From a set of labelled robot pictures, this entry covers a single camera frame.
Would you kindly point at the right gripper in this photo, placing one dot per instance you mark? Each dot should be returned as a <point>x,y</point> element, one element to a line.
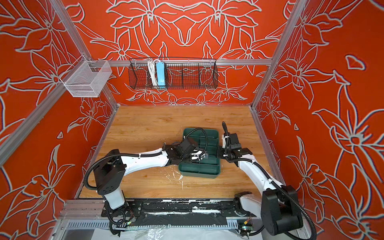
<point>219,150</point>

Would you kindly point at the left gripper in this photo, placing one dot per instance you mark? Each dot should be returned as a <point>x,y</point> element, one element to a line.
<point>189,160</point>

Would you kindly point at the green divided tray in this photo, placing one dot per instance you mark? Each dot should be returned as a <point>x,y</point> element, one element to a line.
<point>204,163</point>

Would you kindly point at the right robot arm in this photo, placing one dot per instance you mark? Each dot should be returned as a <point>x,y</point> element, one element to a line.
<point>279,209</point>

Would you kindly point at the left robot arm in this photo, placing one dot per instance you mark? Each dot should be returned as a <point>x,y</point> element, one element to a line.
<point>106,174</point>

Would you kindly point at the light blue box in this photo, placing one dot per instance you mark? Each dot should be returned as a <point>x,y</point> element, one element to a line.
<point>160,66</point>

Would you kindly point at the clear plastic bin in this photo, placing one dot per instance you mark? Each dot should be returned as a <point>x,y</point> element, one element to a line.
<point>87,78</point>

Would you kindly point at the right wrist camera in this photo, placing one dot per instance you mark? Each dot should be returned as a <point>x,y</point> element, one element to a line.
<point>225,140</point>

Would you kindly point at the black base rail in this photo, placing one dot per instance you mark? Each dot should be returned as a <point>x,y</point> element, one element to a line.
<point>180,212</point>

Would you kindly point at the black wire basket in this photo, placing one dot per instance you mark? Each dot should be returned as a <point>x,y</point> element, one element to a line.
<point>180,74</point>

